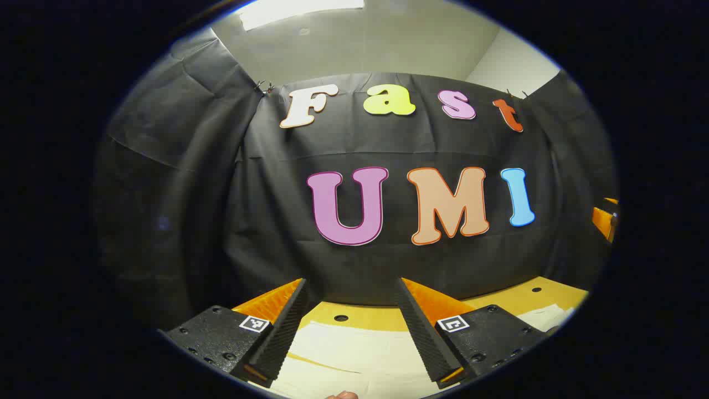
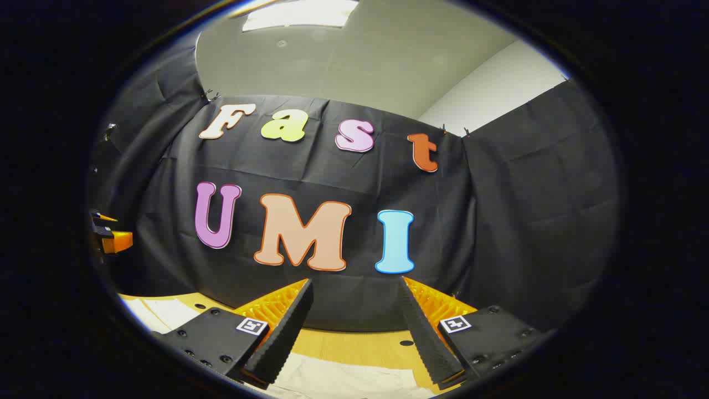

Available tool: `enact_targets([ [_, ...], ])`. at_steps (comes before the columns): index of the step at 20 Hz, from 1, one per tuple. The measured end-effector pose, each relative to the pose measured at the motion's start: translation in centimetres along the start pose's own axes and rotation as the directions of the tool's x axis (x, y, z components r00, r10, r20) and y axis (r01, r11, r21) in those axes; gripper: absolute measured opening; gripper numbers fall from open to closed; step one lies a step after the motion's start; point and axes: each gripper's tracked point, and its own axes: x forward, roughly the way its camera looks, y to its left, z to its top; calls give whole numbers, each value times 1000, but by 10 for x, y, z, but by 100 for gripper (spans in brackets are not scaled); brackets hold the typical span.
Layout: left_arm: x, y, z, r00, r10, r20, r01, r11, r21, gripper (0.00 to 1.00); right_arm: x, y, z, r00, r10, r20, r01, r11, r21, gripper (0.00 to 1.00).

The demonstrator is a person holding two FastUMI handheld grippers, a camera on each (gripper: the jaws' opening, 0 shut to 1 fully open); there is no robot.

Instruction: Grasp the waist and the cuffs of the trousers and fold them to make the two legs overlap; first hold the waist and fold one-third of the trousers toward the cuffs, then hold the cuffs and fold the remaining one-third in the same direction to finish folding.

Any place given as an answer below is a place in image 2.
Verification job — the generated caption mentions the ceiling light panel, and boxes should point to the ceiling light panel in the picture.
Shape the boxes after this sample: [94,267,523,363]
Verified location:
[242,0,359,32]

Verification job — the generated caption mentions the white jeans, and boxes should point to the white jeans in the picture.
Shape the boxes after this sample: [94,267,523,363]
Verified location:
[125,298,441,399]

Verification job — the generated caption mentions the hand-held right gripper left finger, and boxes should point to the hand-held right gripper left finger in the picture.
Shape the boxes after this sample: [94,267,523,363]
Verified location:
[151,278,315,388]

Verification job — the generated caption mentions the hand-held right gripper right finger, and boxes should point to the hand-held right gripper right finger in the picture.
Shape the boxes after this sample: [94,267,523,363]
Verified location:
[399,275,543,390]

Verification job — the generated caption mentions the black backdrop cloth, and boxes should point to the black backdrop cloth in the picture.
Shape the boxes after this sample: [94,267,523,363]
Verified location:
[89,42,621,333]

